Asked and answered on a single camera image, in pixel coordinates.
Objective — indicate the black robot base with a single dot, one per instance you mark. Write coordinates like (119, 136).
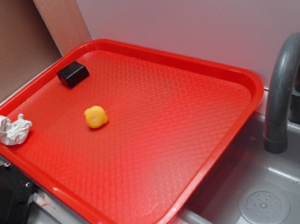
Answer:
(16, 195)

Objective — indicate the crumpled white paper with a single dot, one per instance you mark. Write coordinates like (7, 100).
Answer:
(14, 133)

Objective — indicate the red plastic tray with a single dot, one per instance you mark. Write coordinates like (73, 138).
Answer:
(170, 118)

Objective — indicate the orange plastic toy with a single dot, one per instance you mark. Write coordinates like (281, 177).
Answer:
(95, 117)

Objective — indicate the black rectangular block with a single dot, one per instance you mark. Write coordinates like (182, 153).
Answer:
(72, 74)

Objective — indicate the grey plastic sink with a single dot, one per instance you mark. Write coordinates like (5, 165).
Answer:
(248, 185)

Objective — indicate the grey curved faucet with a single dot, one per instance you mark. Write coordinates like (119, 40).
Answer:
(283, 103)

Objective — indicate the brown cardboard panel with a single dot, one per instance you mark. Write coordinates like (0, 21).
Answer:
(26, 46)

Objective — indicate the wooden corner post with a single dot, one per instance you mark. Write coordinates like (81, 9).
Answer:
(65, 23)

